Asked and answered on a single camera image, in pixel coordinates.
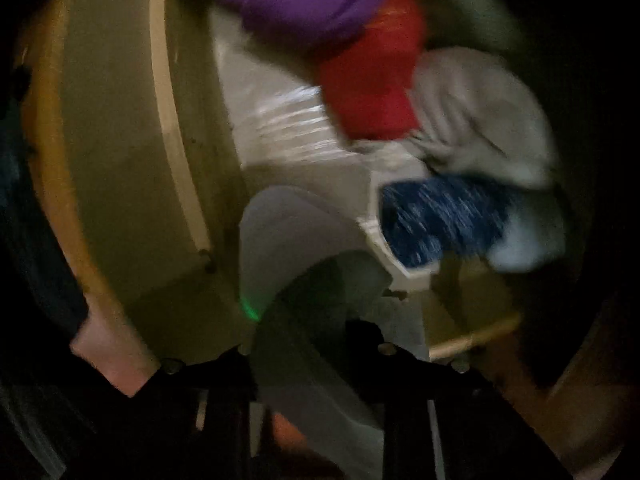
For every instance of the floral knit garment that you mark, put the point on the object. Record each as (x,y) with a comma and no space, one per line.
(480,120)

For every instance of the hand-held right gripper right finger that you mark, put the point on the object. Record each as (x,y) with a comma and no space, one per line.
(365,360)

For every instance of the purple underwear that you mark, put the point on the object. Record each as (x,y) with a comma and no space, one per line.
(300,0)

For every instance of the blue speckled underwear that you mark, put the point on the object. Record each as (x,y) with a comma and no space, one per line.
(440,220)

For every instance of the red underwear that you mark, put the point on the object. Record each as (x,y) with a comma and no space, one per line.
(370,85)

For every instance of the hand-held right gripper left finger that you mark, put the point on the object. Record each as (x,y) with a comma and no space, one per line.
(225,385)

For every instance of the person's left forearm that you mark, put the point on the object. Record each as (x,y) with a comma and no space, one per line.
(115,355)

